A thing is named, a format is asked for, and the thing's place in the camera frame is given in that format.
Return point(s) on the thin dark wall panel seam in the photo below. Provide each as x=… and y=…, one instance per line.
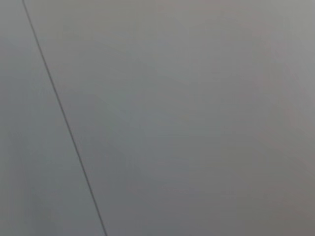
x=81, y=164

